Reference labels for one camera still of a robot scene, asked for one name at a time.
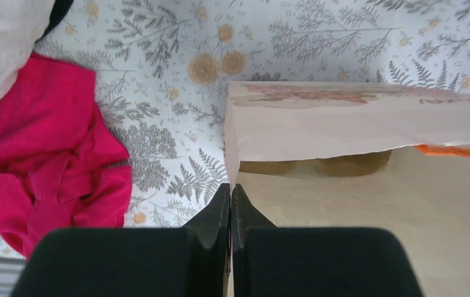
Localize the red cloth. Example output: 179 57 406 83
0 54 132 257

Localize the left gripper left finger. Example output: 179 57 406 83
12 184 230 296

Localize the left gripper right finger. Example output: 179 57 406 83
231 185 422 296

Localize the floral tablecloth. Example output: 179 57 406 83
0 0 470 259

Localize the peach paper bag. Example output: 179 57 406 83
224 82 470 296

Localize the black white checkered blanket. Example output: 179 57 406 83
0 0 72 99

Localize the single brown cup carrier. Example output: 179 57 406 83
239 150 393 178

